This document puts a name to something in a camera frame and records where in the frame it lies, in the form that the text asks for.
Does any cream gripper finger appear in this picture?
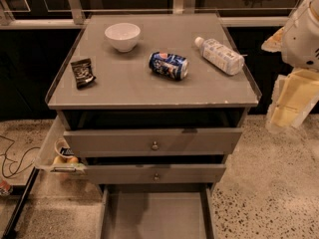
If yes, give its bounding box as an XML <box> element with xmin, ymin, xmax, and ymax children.
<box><xmin>266</xmin><ymin>68</ymin><xmax>319</xmax><ymax>133</ymax></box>
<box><xmin>261</xmin><ymin>28</ymin><xmax>284</xmax><ymax>53</ymax></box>

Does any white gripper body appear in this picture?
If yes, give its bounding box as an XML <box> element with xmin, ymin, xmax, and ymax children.
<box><xmin>281</xmin><ymin>0</ymin><xmax>319</xmax><ymax>70</ymax></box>

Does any clear plastic water bottle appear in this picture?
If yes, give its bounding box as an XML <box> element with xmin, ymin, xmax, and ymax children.
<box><xmin>194</xmin><ymin>37</ymin><xmax>244</xmax><ymax>76</ymax></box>

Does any grey top drawer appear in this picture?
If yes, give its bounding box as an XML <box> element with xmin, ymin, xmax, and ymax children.
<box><xmin>64</xmin><ymin>128</ymin><xmax>242</xmax><ymax>157</ymax></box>

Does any grey drawer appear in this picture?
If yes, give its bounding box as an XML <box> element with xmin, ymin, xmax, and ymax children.
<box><xmin>86</xmin><ymin>164</ymin><xmax>226</xmax><ymax>184</ymax></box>
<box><xmin>64</xmin><ymin>128</ymin><xmax>242</xmax><ymax>157</ymax></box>
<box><xmin>97</xmin><ymin>184</ymin><xmax>218</xmax><ymax>239</ymax></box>

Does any grey drawer cabinet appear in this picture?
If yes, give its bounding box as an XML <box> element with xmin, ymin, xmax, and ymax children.
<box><xmin>44</xmin><ymin>12</ymin><xmax>262</xmax><ymax>239</ymax></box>

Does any grey middle drawer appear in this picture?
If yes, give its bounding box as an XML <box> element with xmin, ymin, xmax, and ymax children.
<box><xmin>86</xmin><ymin>164</ymin><xmax>226</xmax><ymax>184</ymax></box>

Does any grey bottom drawer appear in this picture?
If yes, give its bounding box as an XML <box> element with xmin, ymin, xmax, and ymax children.
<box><xmin>97</xmin><ymin>184</ymin><xmax>218</xmax><ymax>239</ymax></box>

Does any blue soda can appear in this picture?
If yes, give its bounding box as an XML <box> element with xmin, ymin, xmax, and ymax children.
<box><xmin>149</xmin><ymin>52</ymin><xmax>188</xmax><ymax>81</ymax></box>

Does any white ceramic bowl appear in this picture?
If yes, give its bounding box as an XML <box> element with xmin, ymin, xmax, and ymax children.
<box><xmin>105</xmin><ymin>23</ymin><xmax>141</xmax><ymax>53</ymax></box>

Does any black snack packet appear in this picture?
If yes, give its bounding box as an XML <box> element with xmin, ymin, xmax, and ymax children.
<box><xmin>71</xmin><ymin>59</ymin><xmax>96</xmax><ymax>90</ymax></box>

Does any white cup in bin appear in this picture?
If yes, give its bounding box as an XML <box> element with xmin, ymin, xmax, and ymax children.
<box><xmin>54</xmin><ymin>138</ymin><xmax>75</xmax><ymax>158</ymax></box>

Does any orange fruit in bin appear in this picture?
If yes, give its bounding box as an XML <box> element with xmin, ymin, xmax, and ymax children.
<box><xmin>53</xmin><ymin>155</ymin><xmax>79</xmax><ymax>164</ymax></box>

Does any clear plastic side bin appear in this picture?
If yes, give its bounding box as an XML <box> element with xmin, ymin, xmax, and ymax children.
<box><xmin>35</xmin><ymin>118</ymin><xmax>85</xmax><ymax>175</ymax></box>

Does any red object on floor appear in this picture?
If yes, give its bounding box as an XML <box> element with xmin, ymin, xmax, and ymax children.
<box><xmin>0</xmin><ymin>179</ymin><xmax>13</xmax><ymax>196</ymax></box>

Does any metal railing frame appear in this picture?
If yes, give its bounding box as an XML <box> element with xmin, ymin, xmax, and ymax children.
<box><xmin>0</xmin><ymin>0</ymin><xmax>303</xmax><ymax>29</ymax></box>

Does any black floor cable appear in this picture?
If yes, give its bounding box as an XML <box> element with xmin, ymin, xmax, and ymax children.
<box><xmin>0</xmin><ymin>134</ymin><xmax>41</xmax><ymax>179</ymax></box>

